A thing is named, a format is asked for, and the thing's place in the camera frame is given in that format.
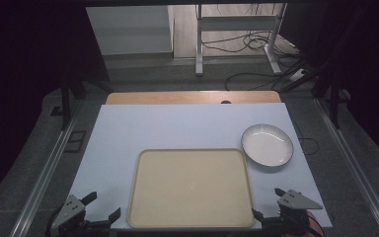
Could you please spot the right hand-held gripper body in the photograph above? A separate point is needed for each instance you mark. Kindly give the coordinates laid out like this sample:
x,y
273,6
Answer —
x,y
296,201

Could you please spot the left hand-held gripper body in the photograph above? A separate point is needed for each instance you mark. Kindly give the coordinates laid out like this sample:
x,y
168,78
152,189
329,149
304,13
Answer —
x,y
68,209

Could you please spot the person's right hand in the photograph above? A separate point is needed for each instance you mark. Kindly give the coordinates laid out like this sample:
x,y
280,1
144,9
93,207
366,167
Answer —
x,y
315,225

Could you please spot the white plate with dark rim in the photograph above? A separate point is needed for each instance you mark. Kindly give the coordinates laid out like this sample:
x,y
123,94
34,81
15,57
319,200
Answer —
x,y
267,144

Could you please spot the dark floor socket plate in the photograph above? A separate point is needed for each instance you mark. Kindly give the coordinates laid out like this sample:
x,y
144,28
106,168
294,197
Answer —
x,y
75,141

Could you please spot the beige plastic tray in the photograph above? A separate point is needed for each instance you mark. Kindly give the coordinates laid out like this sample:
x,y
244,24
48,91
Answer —
x,y
190,187

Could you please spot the white board table cover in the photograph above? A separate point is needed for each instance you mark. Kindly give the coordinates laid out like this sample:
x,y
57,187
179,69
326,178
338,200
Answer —
x,y
164,128

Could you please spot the black metal stand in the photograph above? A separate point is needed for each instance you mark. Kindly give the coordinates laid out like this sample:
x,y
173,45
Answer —
x,y
334,98
68,98

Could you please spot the white power strip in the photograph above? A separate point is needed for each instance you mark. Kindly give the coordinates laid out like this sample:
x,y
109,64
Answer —
x,y
297,75

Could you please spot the white cabinet panel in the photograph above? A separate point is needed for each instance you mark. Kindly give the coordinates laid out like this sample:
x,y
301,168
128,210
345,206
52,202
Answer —
x,y
131,29

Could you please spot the aluminium rail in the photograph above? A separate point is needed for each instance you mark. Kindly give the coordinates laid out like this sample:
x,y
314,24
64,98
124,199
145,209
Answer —
x,y
42,177
355,164

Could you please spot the white metal desk frame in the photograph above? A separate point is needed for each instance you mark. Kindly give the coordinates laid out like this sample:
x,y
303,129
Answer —
x,y
237,23

